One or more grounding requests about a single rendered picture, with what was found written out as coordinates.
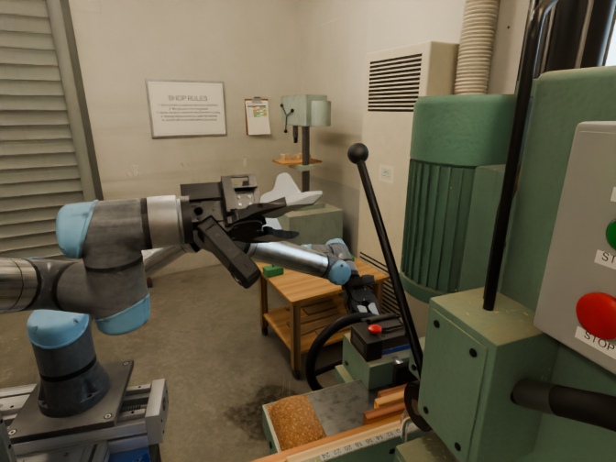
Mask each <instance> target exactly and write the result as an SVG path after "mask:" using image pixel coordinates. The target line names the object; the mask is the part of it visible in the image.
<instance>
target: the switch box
mask: <svg viewBox="0 0 616 462"><path fill-rule="evenodd" d="M614 187H616V121H593V122H582V123H579V124H578V125H577V127H576V131H575V135H574V139H573V144H572V148H571V152H570V156H569V161H568V165H567V169H566V177H565V181H564V186H563V190H562V194H561V198H560V203H559V206H558V211H557V216H556V220H555V227H554V232H553V235H552V240H551V245H550V248H549V253H548V257H547V261H546V266H545V270H544V277H543V282H542V286H541V290H540V295H539V299H538V304H537V307H536V312H535V317H534V320H533V325H534V326H535V327H536V328H537V329H539V330H541V331H543V332H544V333H546V334H548V335H549V336H551V337H552V338H554V339H556V340H558V341H559V342H561V343H563V344H564V345H566V346H568V347H570V348H572V349H574V350H575V351H577V352H578V353H579V354H581V355H583V356H584V357H586V358H588V359H590V360H592V361H594V362H595V363H597V364H599V365H600V366H602V367H604V368H605V369H607V370H609V371H610V372H612V373H614V374H615V375H616V359H614V358H612V357H610V356H608V355H606V354H604V353H603V352H601V351H599V350H598V349H596V348H595V347H593V346H590V345H588V344H587V343H585V342H583V341H581V340H579V339H578V338H576V337H575V334H576V331H577V327H578V326H579V327H581V328H583V329H584V327H583V326H582V325H581V324H580V322H579V320H578V317H577V313H576V307H577V303H578V300H579V299H580V298H581V297H582V296H583V295H585V294H588V293H592V292H604V293H607V294H609V295H611V296H613V297H614V298H616V269H612V268H609V267H606V266H603V265H601V264H599V263H596V262H594V261H595V257H596V254H597V250H601V251H604V252H607V253H610V254H612V255H615V256H616V250H614V249H613V248H612V247H611V246H610V245H609V243H608V241H607V238H606V229H607V226H608V224H609V223H610V222H611V221H612V220H613V219H615V218H616V202H613V201H611V195H612V192H613V188H614Z"/></svg>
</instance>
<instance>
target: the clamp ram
mask: <svg viewBox="0 0 616 462"><path fill-rule="evenodd" d="M392 358H393V359H394V361H393V364H392V367H393V371H392V383H391V387H392V388H393V387H397V386H400V385H403V384H406V383H409V382H413V381H416V380H418V379H417V378H416V377H415V376H414V375H413V374H412V373H411V371H410V370H409V361H410V360H409V361H406V362H403V361H402V360H401V359H400V358H399V357H398V356H394V357H392Z"/></svg>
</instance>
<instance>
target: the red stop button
mask: <svg viewBox="0 0 616 462"><path fill-rule="evenodd" d="M576 313H577V319H578V320H579V322H580V324H581V325H582V326H583V327H584V329H585V330H587V331H588V332H589V333H590V334H592V335H593V336H595V337H598V338H601V339H613V338H616V298H614V297H613V296H611V295H609V294H607V293H604V292H592V293H588V294H585V295H583V296H582V297H581V298H580V299H579V300H578V302H577V307H576Z"/></svg>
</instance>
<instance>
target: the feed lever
mask: <svg viewBox="0 0 616 462"><path fill-rule="evenodd" d="M347 156H348V159H349V160H350V161H351V162H352V163H354V164H357V168H358V171H359V175H360V178H361V181H362V184H363V187H364V191H365V194H366V197H367V200H368V206H369V209H370V212H371V215H372V219H373V222H374V225H375V228H376V231H377V235H378V238H379V243H380V246H381V250H382V253H383V257H384V259H385V262H386V266H387V269H388V273H389V275H390V281H391V284H392V288H393V290H394V294H395V297H396V300H397V304H398V306H399V310H400V313H401V319H402V321H403V325H404V328H405V332H406V335H407V337H408V341H409V344H410V348H411V351H412V356H413V359H414V363H415V366H416V369H417V372H418V375H419V380H416V381H413V382H409V383H408V384H407V385H406V387H405V390H404V402H405V406H406V410H407V412H408V414H409V416H410V418H411V419H412V421H413V423H414V424H415V425H416V426H417V427H418V428H419V429H421V430H422V431H424V432H430V431H432V430H433V429H432V427H431V426H430V425H429V424H428V423H427V421H426V420H425V419H424V418H423V417H422V415H421V414H419V413H418V411H417V406H418V398H419V389H420V382H421V374H422V365H423V358H424V354H423V351H422V349H421V345H420V342H419V339H418V335H417V333H416V330H415V326H414V323H413V318H412V315H411V312H410V308H409V305H408V303H407V300H406V296H405V293H404V290H403V287H402V282H401V278H400V275H399V272H398V269H397V266H396V263H395V259H394V256H393V254H392V250H391V245H390V241H389V239H388V236H387V233H386V229H385V226H384V224H383V220H382V217H381V214H380V209H379V206H378V202H377V199H376V196H375V193H374V190H373V187H372V183H371V180H370V177H369V172H368V169H367V166H366V162H365V161H366V160H367V159H368V157H369V149H368V148H367V146H366V145H364V144H362V143H354V144H353V145H351V146H350V147H349V149H348V151H347ZM448 450H449V452H450V454H451V456H452V458H453V460H454V462H460V461H459V460H458V459H457V458H456V456H455V455H454V454H453V453H452V452H451V450H450V449H449V448H448Z"/></svg>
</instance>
